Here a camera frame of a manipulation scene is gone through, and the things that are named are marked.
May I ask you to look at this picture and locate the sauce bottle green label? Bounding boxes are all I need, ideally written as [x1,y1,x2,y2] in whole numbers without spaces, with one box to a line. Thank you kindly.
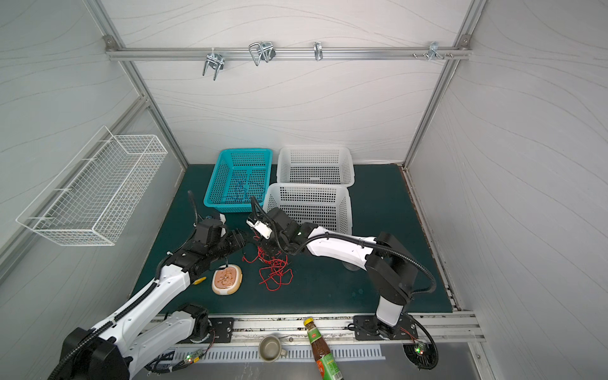
[303,318,344,380]

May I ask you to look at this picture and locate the metal u-bolt hook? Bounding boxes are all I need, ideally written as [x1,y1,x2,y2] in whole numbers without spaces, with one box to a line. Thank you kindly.
[202,49,225,81]

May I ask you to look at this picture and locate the white basket near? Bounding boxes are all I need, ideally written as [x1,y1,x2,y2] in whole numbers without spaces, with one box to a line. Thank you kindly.
[263,183,352,235]

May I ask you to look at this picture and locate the metal double hook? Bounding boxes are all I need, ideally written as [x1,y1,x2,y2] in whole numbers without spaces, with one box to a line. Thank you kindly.
[248,41,276,67]

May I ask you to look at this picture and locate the small metal clip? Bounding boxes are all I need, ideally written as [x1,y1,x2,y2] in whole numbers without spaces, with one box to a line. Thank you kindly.
[313,41,323,61]

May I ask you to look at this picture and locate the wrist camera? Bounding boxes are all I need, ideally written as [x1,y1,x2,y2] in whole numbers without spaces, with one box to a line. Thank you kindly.
[246,217,273,240]
[218,214,228,237]

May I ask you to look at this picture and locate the metal cross rail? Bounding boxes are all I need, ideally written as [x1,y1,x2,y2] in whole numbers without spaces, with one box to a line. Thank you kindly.
[106,45,473,62]

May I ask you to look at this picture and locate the blue cable in basket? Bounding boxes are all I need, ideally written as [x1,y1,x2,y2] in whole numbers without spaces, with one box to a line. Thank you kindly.
[225,173,257,198]

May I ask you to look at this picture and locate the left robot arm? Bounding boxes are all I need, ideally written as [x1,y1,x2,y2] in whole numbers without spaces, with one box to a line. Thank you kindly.
[49,215,247,379]

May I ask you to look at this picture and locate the white wire wall basket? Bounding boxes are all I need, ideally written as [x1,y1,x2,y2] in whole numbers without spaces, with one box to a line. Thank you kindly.
[16,127,167,247]

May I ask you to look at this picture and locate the metal bracket hook right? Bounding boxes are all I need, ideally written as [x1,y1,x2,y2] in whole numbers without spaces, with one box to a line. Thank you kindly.
[412,41,454,61]

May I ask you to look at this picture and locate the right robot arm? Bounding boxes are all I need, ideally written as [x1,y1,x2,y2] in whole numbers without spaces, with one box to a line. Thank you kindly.
[247,207,437,329]

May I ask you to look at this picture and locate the red cable bundle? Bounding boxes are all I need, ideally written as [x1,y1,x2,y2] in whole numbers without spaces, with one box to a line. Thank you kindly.
[241,239,295,292]

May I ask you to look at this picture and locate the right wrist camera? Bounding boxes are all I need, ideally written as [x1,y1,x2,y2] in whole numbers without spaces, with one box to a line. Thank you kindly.
[246,217,273,240]

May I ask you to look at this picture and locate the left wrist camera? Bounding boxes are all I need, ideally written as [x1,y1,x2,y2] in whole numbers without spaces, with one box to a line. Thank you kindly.
[218,214,228,237]

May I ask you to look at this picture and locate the white basket far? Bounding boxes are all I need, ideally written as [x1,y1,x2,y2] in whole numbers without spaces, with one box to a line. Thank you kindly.
[276,146,355,187]

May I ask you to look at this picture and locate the metal cup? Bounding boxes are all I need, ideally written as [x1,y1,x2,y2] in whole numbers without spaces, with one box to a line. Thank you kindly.
[258,335,287,363]

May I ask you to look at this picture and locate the teal plastic basket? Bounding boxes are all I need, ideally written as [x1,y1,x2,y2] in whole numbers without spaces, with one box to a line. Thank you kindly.
[204,148,273,214]

